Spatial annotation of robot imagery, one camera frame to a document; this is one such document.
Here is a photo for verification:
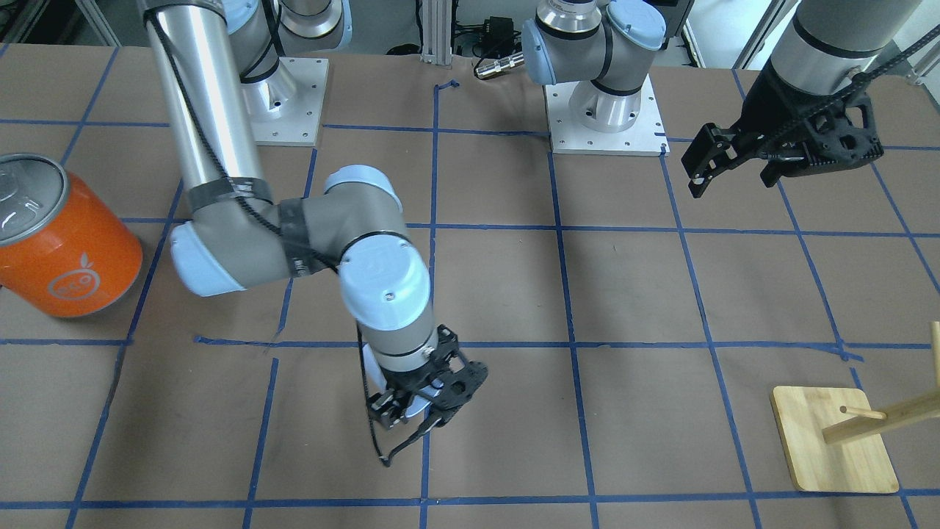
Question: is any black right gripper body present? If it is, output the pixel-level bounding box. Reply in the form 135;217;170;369
366;325;489;428

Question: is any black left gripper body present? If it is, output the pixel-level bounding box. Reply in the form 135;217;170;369
734;68;884;178

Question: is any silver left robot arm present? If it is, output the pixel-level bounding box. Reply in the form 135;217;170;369
521;1;938;198

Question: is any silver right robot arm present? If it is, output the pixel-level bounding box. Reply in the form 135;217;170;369
137;1;488;466

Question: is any silver metal cylinder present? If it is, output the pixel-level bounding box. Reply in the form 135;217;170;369
474;51;526;81

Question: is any wooden mug tree stand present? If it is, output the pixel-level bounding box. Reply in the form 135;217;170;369
771;321;940;493

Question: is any large orange can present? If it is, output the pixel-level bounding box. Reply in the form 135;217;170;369
1;153;143;318

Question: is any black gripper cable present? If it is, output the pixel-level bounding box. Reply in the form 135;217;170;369
143;7;390;465

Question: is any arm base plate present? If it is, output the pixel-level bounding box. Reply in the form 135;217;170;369
241;57;330;148
543;76;670;156

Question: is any aluminium frame post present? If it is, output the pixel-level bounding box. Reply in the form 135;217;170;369
417;1;454;69

